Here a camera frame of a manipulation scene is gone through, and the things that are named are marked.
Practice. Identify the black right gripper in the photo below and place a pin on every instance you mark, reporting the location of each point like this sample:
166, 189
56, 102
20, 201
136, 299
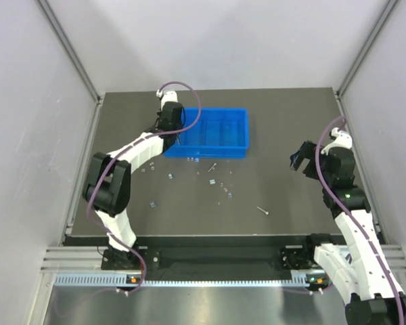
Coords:
306, 159

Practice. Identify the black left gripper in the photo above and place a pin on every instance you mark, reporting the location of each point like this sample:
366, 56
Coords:
175, 136

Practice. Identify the grey slotted cable duct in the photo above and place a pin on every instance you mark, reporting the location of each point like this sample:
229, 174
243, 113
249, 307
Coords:
130, 280

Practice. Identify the blue plastic divided bin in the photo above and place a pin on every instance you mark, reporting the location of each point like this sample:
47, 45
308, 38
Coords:
219, 133

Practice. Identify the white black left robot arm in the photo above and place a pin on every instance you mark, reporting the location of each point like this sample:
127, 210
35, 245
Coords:
108, 181

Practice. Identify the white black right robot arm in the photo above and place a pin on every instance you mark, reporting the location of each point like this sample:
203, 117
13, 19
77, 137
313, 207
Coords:
363, 278

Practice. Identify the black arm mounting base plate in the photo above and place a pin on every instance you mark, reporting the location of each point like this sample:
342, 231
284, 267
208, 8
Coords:
208, 254

